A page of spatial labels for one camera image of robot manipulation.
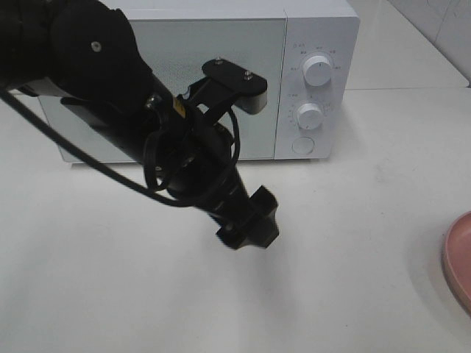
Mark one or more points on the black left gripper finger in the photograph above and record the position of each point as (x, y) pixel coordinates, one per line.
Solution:
(263, 229)
(236, 238)

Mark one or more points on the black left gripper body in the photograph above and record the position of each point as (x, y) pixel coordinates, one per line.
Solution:
(191, 159)

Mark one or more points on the round white door button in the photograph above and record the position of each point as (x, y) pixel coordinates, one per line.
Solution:
(303, 145)

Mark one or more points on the white timer knob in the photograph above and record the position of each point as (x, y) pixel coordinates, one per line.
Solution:
(309, 116)

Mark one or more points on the white microwave door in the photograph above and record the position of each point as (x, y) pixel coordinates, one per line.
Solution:
(176, 51)

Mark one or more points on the pink round plate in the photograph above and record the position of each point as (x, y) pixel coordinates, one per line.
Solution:
(456, 260)

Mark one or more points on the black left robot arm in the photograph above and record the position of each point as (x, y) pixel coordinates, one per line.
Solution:
(86, 54)

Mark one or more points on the white upper power knob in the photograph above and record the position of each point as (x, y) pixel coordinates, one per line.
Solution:
(316, 70)

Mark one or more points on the white microwave oven body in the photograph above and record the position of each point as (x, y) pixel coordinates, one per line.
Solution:
(311, 27)

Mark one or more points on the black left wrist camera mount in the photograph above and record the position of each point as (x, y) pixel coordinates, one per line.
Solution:
(226, 85)

